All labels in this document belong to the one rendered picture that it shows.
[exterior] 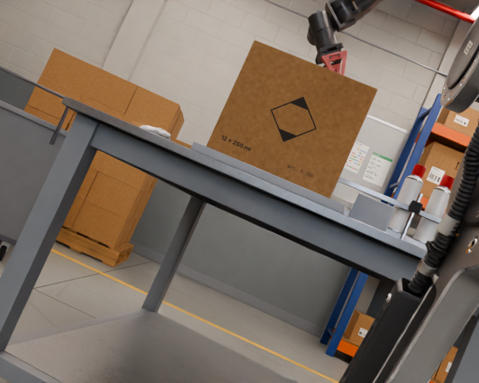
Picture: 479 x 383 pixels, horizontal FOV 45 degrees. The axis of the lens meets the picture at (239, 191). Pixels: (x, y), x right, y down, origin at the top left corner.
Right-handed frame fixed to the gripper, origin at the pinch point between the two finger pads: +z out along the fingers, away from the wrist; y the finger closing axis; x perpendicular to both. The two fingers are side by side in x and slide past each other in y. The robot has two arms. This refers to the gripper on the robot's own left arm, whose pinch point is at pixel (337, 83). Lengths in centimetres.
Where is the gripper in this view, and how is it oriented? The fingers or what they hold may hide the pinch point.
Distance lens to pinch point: 158.7
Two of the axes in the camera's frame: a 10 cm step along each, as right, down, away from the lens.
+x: -9.7, 2.6, 0.0
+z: 2.6, 9.6, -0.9
